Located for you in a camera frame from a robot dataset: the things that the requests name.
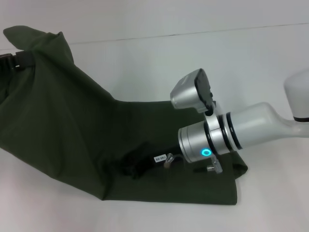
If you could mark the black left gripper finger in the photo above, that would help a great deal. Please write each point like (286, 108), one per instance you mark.
(19, 60)

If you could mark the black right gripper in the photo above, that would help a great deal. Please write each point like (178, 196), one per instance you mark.
(164, 159)

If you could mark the dark green FREE T-shirt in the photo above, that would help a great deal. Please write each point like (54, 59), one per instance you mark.
(60, 120)

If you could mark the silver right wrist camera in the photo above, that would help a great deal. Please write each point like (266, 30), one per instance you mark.
(190, 93)

